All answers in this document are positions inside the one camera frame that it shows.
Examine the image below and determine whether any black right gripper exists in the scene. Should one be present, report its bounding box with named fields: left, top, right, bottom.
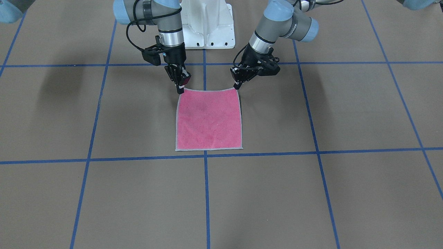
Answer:
left=163, top=44, right=191, bottom=94

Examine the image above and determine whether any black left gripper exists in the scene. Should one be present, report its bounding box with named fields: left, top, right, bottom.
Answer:
left=230, top=44, right=267, bottom=90

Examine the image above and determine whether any pink and grey towel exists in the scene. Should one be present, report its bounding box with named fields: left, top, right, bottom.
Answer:
left=175, top=88, right=243, bottom=151

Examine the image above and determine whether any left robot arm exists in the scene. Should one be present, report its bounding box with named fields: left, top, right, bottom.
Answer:
left=230, top=0, right=338, bottom=90

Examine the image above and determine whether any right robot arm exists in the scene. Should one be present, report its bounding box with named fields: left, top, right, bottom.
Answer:
left=113, top=0, right=191, bottom=94

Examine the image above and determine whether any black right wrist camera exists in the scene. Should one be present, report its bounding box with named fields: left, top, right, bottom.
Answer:
left=141, top=35, right=165, bottom=66

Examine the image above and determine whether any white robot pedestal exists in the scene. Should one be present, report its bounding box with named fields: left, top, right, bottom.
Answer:
left=180, top=0, right=236, bottom=49

